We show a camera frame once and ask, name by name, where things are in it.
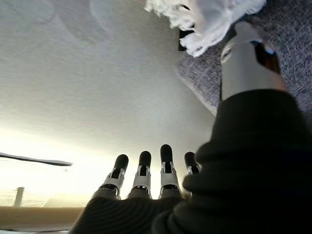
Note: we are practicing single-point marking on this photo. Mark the dark robot right hand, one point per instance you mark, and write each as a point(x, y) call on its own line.
point(243, 170)

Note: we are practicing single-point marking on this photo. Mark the white fringed square cushion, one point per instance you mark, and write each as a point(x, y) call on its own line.
point(207, 22)

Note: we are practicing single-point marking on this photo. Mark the grey upholstered tub armchair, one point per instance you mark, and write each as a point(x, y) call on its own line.
point(202, 78)

